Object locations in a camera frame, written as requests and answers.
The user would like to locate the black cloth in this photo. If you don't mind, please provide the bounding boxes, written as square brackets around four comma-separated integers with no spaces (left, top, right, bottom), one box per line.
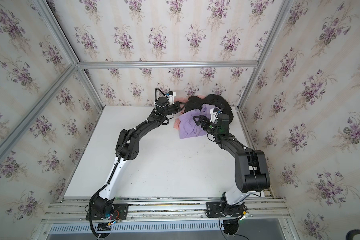
[184,94,234,124]

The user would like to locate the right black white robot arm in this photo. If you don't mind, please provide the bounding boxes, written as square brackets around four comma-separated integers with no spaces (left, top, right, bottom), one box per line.
[193,114,271,218]

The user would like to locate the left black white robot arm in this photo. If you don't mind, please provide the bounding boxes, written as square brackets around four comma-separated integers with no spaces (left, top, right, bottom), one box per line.
[86,101,182,221]

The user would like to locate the lavender purple cloth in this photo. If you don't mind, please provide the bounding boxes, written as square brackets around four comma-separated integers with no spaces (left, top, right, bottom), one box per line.
[179,105,215,140]

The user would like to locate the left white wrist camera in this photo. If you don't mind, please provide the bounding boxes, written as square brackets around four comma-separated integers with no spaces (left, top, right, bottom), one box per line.
[166,91,176,105]

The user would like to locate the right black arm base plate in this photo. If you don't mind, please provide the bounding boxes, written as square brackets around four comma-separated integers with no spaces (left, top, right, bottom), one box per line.
[206,202,248,218]

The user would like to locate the aluminium frame rails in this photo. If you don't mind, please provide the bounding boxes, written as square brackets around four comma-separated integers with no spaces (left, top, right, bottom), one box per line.
[0,1,286,240]

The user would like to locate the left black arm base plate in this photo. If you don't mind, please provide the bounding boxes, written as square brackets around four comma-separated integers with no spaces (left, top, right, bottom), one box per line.
[91,204,130,221]

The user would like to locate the white slotted cable duct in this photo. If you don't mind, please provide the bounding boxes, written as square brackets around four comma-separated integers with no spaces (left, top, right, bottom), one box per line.
[49,220,224,235]

